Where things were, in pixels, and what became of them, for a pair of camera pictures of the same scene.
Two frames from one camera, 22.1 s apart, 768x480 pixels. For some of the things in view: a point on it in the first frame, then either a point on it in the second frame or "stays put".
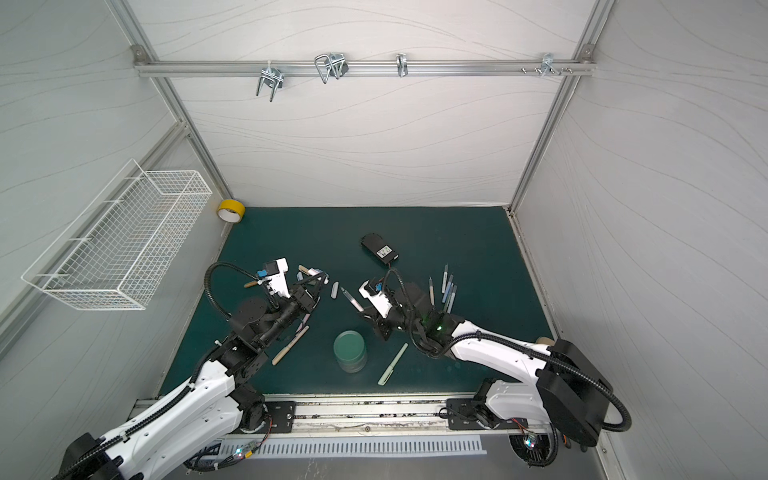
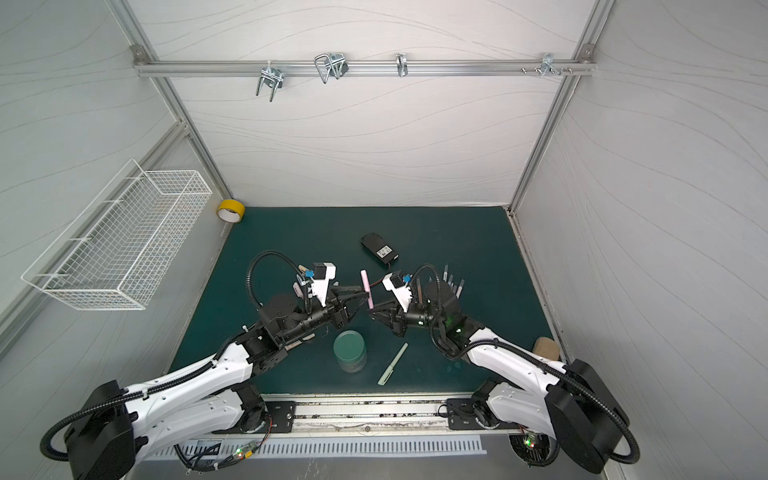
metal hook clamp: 331,64 stays put
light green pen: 388,372 stays put
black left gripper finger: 318,278 -> 352,294
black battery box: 380,247 stays put
